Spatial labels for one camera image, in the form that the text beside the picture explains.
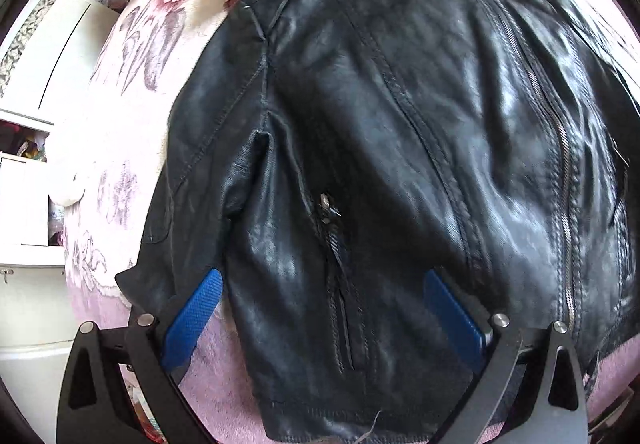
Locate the black leather jacket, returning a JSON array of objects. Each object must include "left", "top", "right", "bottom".
[{"left": 117, "top": 0, "right": 639, "bottom": 443}]

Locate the floral pink bed blanket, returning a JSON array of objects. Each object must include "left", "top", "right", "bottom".
[{"left": 50, "top": 0, "right": 639, "bottom": 443}]

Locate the white wardrobe cabinet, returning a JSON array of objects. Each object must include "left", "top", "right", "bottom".
[{"left": 1, "top": 0, "right": 117, "bottom": 443}]

